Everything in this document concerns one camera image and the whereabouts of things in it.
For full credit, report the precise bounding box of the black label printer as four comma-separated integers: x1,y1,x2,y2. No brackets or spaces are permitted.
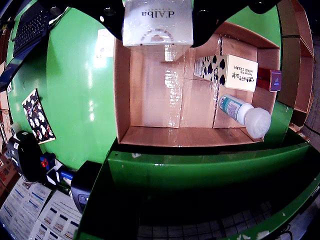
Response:
7,129,46,183

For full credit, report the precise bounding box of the brown red carton box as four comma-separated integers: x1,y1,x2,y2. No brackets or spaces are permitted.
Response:
256,67,283,93

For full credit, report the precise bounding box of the black floral print card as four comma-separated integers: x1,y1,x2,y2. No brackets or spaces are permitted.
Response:
21,88,56,145

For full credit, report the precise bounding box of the green metal shelf unit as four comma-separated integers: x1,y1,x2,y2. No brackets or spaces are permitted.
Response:
74,124,320,240

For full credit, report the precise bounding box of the cow print hand cream box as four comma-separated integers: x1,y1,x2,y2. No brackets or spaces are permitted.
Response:
193,54,259,93

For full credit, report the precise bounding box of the printed paper sheet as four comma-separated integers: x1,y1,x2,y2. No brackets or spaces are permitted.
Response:
0,177,53,240
28,191,83,240

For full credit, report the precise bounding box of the black handheld device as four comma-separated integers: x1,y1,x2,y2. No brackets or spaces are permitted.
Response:
70,160,103,213

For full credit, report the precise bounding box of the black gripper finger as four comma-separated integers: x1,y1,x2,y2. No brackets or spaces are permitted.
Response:
37,0,125,42
191,0,281,48

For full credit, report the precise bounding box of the white bottle teal label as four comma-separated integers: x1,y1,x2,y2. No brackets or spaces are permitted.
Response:
218,93,272,139

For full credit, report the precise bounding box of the blue red small object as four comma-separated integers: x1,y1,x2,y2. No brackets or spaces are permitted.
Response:
39,152,56,171

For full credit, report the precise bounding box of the black laptop keyboard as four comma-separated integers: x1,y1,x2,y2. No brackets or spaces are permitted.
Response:
12,8,51,57

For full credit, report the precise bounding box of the white d'Alba carton box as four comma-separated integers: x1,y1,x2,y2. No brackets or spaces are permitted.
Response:
121,0,195,48

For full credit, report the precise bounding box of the shallow cardboard tray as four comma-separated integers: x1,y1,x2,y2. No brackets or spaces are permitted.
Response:
113,21,281,148

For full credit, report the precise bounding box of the blue white small object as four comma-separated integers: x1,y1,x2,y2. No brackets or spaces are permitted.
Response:
46,162,75,188

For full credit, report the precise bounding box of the flattened patterned white carton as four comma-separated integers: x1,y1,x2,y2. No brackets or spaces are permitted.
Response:
94,28,115,60

